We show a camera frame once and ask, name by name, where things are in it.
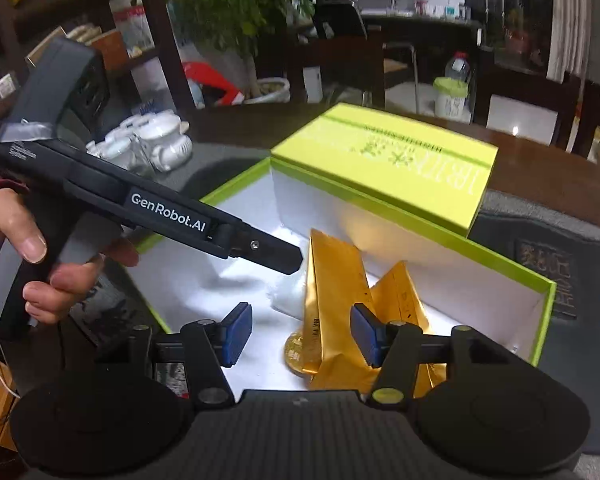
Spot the white plant pot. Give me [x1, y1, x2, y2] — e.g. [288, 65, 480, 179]
[240, 77, 292, 105]

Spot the metal frame chair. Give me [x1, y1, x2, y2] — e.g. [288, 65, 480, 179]
[379, 39, 422, 113]

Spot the short gold foil packet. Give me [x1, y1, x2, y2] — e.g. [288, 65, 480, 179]
[369, 260, 449, 391]

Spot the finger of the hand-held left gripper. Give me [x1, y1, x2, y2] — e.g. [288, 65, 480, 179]
[213, 225, 304, 275]

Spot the dark wooden shelf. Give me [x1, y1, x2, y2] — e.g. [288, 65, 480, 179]
[0, 0, 197, 133]

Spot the round gold foil disc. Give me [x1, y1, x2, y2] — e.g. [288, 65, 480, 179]
[285, 331, 322, 377]

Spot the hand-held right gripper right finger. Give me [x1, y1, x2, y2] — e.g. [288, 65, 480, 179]
[350, 302, 528, 407]

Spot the white ceramic teapot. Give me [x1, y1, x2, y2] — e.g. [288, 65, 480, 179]
[131, 112, 194, 174]

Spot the lime green box lid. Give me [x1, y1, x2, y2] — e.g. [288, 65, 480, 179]
[270, 102, 499, 239]

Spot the white bucket with green lid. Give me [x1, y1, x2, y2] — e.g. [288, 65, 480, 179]
[433, 77, 470, 122]

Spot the white cable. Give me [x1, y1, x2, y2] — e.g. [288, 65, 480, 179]
[0, 349, 22, 442]

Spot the white plastic bag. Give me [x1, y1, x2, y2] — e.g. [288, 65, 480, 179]
[266, 274, 312, 322]

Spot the person's left hand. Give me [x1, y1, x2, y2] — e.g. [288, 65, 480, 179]
[0, 187, 141, 324]

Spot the dark wooden chair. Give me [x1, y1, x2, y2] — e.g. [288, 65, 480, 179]
[472, 45, 582, 147]

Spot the dark wooden desktop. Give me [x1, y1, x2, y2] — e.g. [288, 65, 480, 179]
[177, 101, 600, 241]

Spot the tall gold foil packet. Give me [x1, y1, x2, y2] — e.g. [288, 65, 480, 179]
[300, 228, 377, 391]

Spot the black office chair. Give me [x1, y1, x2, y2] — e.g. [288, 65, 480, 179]
[311, 1, 367, 43]

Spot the white ceramic cup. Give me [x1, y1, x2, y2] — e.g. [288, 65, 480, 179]
[86, 127, 137, 170]

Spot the green potted tree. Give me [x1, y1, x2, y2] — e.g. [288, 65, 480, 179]
[154, 0, 317, 98]

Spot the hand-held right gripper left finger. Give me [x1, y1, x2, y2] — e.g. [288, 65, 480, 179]
[127, 302, 254, 407]

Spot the clear plastic water bottle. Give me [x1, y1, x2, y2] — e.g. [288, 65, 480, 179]
[444, 51, 472, 84]

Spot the red and white bag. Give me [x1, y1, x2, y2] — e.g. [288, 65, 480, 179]
[181, 60, 242, 109]

